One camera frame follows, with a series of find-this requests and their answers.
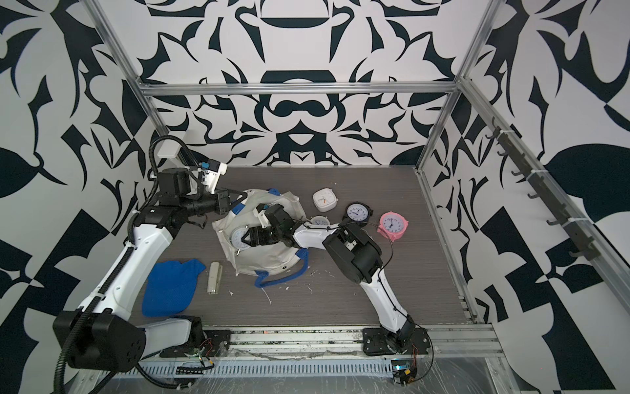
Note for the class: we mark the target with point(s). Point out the white canvas bag blue handles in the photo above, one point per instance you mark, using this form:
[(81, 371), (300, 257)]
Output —
[(270, 265)]

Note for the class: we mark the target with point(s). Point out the blue cloth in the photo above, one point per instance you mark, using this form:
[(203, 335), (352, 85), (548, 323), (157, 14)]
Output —
[(170, 288)]

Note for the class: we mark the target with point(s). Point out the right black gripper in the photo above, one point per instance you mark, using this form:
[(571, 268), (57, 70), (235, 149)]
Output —
[(253, 232)]

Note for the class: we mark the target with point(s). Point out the pink alarm clock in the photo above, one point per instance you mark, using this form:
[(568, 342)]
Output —
[(392, 226)]

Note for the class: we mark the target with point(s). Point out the grey wall hook rail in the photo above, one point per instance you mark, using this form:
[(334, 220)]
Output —
[(539, 180)]

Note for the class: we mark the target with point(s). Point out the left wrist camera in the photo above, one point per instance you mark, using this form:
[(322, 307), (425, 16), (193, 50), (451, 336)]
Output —
[(211, 171)]

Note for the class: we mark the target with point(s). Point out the black round alarm clock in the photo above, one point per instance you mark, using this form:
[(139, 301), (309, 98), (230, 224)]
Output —
[(359, 213)]

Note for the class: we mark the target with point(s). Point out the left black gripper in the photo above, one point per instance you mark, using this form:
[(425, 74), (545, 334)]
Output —
[(223, 198)]

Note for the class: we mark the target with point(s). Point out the small white alarm clock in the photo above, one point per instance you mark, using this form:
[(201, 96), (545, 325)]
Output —
[(236, 238)]

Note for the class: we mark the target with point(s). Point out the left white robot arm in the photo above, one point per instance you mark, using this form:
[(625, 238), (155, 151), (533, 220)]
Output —
[(98, 334)]

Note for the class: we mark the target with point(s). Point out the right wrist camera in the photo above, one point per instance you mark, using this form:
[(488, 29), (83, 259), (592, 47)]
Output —
[(260, 214)]

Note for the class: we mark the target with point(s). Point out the white desk lamp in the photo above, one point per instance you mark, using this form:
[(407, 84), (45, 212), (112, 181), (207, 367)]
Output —
[(168, 149)]

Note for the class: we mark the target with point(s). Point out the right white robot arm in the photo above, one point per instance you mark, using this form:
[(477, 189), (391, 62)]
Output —
[(355, 254)]

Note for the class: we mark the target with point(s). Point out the white blue-faced alarm clock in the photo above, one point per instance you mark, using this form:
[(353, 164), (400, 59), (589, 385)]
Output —
[(320, 221)]

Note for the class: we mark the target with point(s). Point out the white slotted cable duct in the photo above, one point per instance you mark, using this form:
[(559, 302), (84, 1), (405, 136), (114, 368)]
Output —
[(230, 369)]

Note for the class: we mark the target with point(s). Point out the small beige stapler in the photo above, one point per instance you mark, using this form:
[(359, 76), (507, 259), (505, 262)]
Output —
[(214, 278)]

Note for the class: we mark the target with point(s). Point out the white square alarm clock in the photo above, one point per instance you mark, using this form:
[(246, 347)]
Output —
[(325, 200)]

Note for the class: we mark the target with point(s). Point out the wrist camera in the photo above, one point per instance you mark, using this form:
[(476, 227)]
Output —
[(260, 214), (211, 171)]

